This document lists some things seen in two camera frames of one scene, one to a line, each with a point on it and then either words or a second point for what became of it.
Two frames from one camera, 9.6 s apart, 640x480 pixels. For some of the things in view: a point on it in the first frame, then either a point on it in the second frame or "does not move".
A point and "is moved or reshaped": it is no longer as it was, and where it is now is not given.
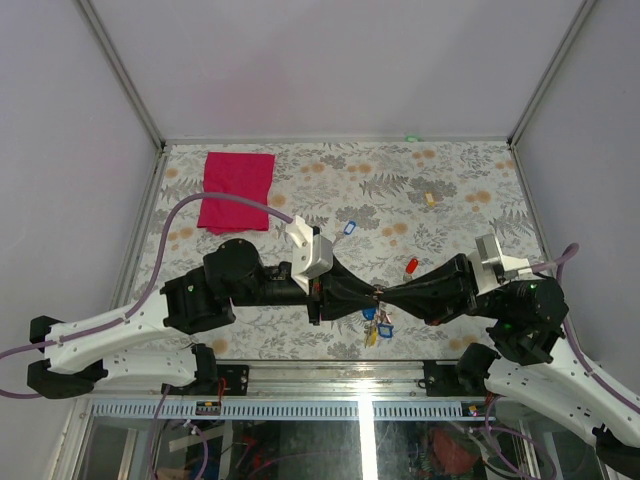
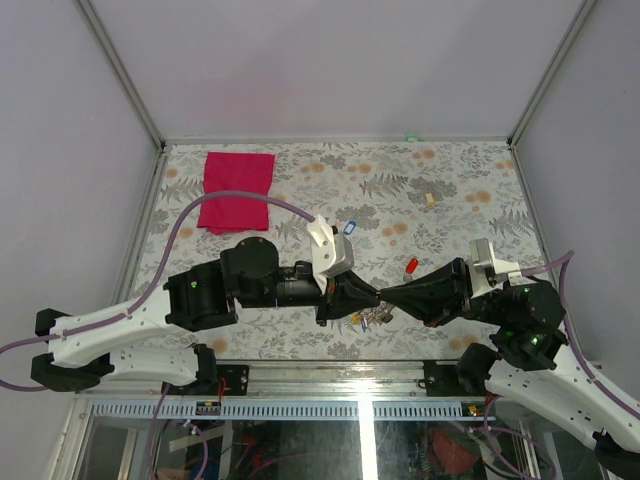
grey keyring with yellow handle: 381,325 is moved or reshaped
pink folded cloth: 240,174 does not move
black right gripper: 438,294 does not move
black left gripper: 338,294 does not move
